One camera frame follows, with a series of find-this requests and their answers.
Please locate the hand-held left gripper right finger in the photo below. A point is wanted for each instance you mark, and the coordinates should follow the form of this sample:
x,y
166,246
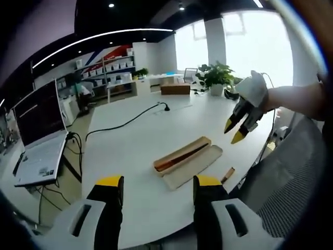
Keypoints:
x,y
208,221

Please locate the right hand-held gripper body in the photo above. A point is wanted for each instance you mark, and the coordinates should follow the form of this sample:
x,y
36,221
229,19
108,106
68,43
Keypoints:
x,y
252,88

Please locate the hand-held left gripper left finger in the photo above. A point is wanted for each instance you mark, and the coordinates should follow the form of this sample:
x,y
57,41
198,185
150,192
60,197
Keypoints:
x,y
109,224

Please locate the light wooden utensil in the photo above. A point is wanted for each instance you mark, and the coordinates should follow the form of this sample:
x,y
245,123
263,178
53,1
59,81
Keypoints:
x,y
229,175

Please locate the beige pencil case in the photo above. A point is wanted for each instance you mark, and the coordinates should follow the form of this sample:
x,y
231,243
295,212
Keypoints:
x,y
192,169

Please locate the dark wooden chopstick utensil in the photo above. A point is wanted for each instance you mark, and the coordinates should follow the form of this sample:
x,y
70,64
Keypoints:
x,y
169,164
192,152

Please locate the black headset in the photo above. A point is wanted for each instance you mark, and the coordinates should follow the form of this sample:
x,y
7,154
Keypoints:
x,y
230,95

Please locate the white plant pot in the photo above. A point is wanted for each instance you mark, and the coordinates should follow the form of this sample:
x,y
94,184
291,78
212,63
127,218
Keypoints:
x,y
216,90

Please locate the green leafy plant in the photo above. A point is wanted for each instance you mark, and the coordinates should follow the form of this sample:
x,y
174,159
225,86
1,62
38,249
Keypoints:
x,y
217,74

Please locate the large bright window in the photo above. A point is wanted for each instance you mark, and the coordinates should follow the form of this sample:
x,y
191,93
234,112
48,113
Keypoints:
x,y
191,49
260,47

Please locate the light office chair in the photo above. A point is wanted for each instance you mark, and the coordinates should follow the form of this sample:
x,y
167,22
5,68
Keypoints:
x,y
190,74

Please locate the grey mesh office chair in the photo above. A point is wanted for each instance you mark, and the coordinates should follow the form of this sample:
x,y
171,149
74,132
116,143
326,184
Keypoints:
x,y
286,177

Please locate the brown cardboard box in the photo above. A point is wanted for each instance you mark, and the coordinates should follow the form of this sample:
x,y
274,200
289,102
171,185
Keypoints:
x,y
175,89

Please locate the low white counter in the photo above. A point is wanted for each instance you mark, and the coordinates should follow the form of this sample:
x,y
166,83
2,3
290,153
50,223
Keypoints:
x,y
166,78

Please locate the long ceiling light strip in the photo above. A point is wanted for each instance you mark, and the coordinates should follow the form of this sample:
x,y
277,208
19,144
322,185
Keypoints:
x,y
104,35
258,3

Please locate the white laptop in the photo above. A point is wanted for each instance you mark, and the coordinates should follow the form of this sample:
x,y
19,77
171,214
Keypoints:
x,y
39,161

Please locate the white cabinet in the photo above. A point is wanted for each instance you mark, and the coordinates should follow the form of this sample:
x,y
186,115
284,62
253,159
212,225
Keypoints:
x,y
143,87

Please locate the small green plant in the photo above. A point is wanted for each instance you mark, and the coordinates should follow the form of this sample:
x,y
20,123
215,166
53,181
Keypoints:
x,y
140,73

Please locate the white side table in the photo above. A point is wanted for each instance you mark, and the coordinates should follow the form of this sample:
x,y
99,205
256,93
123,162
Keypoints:
x,y
122,86

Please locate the shelf with white bins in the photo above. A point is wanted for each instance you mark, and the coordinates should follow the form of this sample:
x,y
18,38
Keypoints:
x,y
112,66

